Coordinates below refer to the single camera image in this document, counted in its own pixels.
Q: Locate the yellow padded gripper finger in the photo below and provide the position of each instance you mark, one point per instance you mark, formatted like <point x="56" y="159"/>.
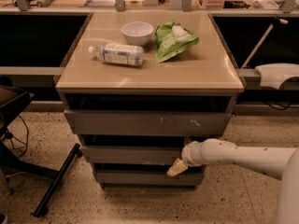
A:
<point x="178" y="167"/>

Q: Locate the grey drawer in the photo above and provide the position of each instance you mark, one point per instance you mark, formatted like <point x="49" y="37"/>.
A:
<point x="147" y="123"/>
<point x="143" y="178"/>
<point x="132" y="155"/>

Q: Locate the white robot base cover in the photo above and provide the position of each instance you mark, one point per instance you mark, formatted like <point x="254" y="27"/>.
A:
<point x="273" y="75"/>

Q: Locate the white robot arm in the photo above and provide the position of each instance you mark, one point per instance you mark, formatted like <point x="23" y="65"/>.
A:
<point x="281" y="163"/>

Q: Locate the grey bottom drawer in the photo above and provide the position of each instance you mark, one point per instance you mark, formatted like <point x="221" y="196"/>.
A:
<point x="143" y="178"/>

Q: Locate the grey drawer cabinet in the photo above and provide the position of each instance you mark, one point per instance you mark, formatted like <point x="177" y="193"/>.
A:
<point x="201" y="79"/>

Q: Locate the grey top drawer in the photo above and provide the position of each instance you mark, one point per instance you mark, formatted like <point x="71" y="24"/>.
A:
<point x="147" y="123"/>

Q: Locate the green chip bag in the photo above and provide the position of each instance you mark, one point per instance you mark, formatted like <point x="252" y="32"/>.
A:
<point x="172" y="39"/>

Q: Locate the clear plastic water bottle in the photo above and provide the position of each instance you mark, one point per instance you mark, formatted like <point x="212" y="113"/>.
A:
<point x="119" y="54"/>

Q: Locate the white bowl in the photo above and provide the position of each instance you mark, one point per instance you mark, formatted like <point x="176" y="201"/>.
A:
<point x="137" y="33"/>

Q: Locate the white stick with tip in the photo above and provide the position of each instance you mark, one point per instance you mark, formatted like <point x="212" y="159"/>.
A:
<point x="274" y="22"/>

